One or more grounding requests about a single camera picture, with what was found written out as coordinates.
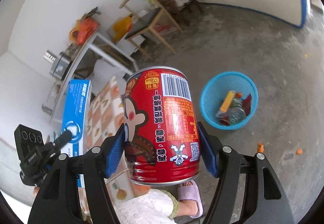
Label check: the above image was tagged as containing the blue toothpaste box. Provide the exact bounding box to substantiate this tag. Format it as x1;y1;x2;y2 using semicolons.
61;79;92;189

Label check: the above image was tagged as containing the white yellow medicine box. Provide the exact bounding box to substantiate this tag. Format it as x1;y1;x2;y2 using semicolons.
219;91;235;113

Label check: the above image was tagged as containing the red drink can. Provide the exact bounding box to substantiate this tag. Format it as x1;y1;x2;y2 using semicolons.
124;66;200;186

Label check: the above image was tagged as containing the green label plastic bottle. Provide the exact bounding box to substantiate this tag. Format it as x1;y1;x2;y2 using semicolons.
227;98;246;125

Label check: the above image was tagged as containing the red snack bag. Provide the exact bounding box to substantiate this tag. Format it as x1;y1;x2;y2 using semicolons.
215;91;252;126

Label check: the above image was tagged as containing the blue plastic trash basket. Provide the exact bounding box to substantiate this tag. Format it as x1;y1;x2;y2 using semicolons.
200;71;259;130

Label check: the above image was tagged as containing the person's left hand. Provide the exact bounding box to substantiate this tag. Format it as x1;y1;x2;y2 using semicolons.
33;187;40;197

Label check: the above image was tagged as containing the purple slipper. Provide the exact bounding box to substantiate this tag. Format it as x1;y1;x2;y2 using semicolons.
176;180;203;219

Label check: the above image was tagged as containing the patterned tablecloth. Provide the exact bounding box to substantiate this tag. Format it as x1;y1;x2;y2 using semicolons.
81;76;149;223

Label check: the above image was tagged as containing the silver rice cooker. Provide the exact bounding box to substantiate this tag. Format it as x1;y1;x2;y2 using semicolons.
49;52;72;80

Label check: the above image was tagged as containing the white side table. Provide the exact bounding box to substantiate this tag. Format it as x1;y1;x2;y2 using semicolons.
48;31;139;123

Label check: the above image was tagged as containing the red plastic bag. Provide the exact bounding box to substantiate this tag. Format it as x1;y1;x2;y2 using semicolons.
69;17;99;45

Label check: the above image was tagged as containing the wooden chair black seat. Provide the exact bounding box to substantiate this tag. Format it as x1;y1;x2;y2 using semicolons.
119;0;183;59

